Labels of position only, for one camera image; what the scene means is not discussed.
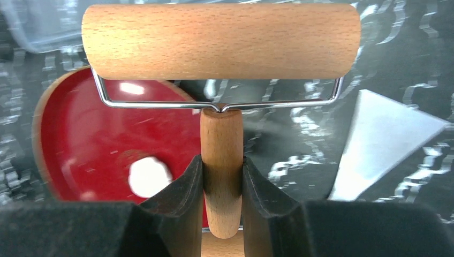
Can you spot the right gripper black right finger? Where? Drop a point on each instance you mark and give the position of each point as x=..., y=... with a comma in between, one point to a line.
x=337, y=227

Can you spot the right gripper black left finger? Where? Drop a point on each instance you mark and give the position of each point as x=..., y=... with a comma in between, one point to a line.
x=106, y=227

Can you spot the white dough ball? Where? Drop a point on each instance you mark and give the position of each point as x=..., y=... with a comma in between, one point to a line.
x=148, y=176

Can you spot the round red tray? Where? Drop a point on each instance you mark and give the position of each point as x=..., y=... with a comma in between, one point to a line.
x=84, y=149

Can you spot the wooden dough roller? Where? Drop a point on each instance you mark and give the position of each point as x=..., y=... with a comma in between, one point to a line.
x=223, y=41

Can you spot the clear plastic tray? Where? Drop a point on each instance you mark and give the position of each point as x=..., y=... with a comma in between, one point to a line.
x=45, y=26

